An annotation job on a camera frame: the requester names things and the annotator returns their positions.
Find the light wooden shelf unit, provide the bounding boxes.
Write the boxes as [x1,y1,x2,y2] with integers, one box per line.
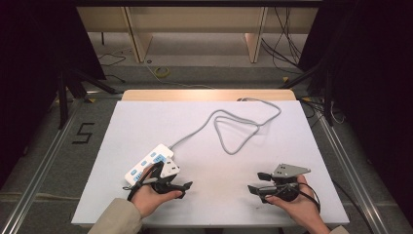
[76,6,319,64]

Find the bundle of black cables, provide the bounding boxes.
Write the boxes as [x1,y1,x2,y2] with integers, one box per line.
[260,6,306,73]

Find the aluminium floor rail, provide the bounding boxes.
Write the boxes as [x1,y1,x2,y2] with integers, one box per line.
[308,100,393,234]
[0,97,86,234]

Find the person's right hand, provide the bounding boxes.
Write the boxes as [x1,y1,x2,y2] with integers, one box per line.
[264,175,327,234]

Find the person's left hand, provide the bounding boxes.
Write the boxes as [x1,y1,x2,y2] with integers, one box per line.
[131,165,184,219]

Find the white power strip blue sockets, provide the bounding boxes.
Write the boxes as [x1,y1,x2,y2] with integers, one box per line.
[124,143,175,187]

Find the grey power strip cable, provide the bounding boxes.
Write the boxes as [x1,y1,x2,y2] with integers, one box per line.
[168,97,282,156]

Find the thin white floor cable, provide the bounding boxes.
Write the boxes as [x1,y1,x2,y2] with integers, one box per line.
[143,58,216,91]

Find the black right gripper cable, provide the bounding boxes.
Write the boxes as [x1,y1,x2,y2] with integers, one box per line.
[285,181,322,215]

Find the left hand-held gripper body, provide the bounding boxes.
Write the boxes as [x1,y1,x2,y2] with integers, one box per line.
[149,156,182,196]

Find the yellow tape roll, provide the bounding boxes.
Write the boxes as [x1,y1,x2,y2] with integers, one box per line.
[153,65,171,79]

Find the thin black floor cable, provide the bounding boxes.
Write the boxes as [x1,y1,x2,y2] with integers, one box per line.
[96,52,128,84]

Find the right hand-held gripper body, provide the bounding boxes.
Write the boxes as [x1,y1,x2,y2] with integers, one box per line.
[268,163,312,203]

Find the black metal stand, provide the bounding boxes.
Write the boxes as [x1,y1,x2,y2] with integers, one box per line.
[278,59,337,127]
[56,67,120,131]

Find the white table mat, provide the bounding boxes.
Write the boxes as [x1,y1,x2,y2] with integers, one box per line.
[70,99,351,227]

